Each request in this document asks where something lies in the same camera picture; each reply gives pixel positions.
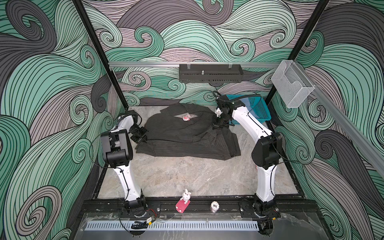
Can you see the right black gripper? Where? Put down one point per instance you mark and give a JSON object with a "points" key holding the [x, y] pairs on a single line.
{"points": [[215, 125]]}

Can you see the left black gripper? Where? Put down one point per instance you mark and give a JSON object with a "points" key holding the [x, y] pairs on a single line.
{"points": [[138, 140]]}

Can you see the dark grey pinstriped shirt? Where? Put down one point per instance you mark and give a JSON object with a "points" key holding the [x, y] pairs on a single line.
{"points": [[170, 136]]}

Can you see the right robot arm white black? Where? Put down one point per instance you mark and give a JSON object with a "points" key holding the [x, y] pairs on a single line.
{"points": [[266, 154]]}

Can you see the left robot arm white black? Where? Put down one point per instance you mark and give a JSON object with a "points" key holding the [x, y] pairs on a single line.
{"points": [[117, 153]]}

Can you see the light blue shirt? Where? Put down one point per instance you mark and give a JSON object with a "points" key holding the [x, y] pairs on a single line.
{"points": [[250, 103]]}

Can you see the teal plastic basket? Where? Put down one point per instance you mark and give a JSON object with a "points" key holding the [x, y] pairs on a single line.
{"points": [[260, 111]]}

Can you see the small pink figurine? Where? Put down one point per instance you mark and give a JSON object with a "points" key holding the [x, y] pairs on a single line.
{"points": [[187, 117]]}

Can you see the white bunny on pink stand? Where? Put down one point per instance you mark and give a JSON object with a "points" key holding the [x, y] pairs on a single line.
{"points": [[184, 201]]}

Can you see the small white round jar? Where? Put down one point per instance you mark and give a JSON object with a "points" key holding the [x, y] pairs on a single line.
{"points": [[214, 207]]}

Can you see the black perforated wall shelf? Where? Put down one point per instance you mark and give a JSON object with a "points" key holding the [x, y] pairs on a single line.
{"points": [[210, 73]]}

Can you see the aluminium rail back wall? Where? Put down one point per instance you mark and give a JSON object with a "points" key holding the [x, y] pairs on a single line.
{"points": [[152, 64]]}

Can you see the aluminium rail wall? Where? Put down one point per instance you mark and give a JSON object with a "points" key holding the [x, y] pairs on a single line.
{"points": [[350, 111], [152, 64]]}

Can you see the clear acrylic wall holder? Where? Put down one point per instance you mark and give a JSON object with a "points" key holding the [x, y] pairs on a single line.
{"points": [[292, 83]]}

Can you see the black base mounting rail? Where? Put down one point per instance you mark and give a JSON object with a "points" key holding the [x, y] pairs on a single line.
{"points": [[246, 206]]}

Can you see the white slotted cable duct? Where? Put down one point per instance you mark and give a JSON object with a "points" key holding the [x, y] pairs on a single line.
{"points": [[176, 225]]}

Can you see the aluminium rail right wall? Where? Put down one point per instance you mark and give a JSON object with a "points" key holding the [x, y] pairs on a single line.
{"points": [[350, 111]]}

